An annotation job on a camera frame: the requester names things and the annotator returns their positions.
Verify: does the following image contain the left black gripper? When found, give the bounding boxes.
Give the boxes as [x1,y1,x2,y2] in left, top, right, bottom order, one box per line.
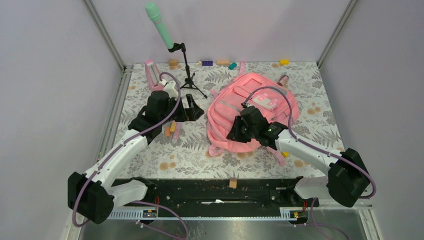
[160,94,204,125]

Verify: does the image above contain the pink school backpack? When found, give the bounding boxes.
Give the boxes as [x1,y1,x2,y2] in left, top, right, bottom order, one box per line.
[206,62,301,166]

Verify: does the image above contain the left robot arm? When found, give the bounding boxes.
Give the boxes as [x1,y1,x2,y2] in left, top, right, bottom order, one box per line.
[67,90,205,224]

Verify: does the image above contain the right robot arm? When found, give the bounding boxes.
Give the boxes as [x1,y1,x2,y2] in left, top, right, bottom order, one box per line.
[226,106,373,208]

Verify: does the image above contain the pink marker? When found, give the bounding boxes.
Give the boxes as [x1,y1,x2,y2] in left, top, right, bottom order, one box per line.
[171,122,182,143]

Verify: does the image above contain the purple toy block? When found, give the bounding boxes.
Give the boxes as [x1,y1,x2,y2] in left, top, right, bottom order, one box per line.
[201,60,214,67]

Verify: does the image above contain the tan wooden block rear left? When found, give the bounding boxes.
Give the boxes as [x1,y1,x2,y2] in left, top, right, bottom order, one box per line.
[168,59,179,67]

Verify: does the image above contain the long tan wooden block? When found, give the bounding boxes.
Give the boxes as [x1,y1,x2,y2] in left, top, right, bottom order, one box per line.
[216,59,230,66]

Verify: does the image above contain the pink metronome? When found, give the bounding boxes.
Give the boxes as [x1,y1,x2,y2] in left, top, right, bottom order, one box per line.
[144,59,164,92]

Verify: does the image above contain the teal toy block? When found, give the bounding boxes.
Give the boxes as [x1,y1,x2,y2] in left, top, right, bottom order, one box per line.
[228,62,237,70]

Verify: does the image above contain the wooden block on base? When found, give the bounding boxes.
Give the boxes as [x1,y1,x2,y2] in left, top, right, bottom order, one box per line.
[228,178,237,189]

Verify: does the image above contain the black microphone tripod stand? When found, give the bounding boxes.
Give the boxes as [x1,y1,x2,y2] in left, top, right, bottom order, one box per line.
[168,42,208,99]

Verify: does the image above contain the yellow toy block rear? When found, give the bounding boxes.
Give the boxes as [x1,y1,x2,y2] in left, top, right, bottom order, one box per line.
[279,59,290,66]

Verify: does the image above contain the mint green microphone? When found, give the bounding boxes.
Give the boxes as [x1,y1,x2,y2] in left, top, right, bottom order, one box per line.
[145,2,174,50]

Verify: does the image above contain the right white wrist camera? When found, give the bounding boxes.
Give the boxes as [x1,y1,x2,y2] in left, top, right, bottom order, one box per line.
[241,100,257,109]

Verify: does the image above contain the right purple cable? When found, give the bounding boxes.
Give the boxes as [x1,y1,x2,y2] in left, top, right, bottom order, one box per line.
[241,86,378,200]

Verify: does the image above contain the purple cable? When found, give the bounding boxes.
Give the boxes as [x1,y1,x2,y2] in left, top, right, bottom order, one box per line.
[241,86,378,200]
[71,72,182,228]

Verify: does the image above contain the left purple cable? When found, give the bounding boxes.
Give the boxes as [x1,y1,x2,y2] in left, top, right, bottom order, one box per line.
[71,72,182,228]

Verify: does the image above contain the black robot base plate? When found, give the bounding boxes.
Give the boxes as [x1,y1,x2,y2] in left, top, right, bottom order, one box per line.
[139,177,320,218]

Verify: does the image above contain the grey slotted cable duct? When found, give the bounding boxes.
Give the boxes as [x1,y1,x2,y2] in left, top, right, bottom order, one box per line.
[109,207,309,222]

